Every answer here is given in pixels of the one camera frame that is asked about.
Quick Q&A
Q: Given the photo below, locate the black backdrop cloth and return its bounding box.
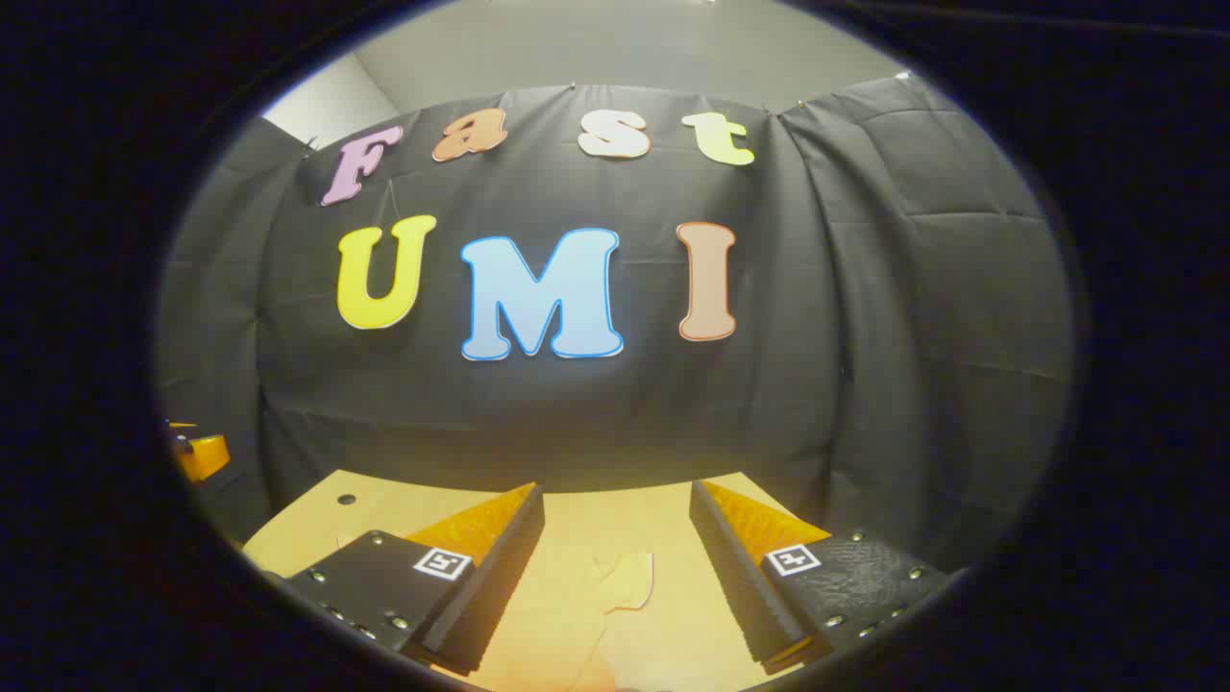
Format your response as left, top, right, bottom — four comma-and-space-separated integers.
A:
159, 75, 1075, 578

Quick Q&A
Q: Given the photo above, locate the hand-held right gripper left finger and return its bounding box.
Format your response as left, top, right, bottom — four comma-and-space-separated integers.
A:
264, 481, 547, 676

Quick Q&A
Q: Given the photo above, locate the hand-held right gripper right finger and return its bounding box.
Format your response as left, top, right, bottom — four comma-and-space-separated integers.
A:
688, 481, 952, 674

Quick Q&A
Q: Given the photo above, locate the orange T-shirt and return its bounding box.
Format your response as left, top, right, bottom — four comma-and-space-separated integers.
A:
476, 550, 656, 692

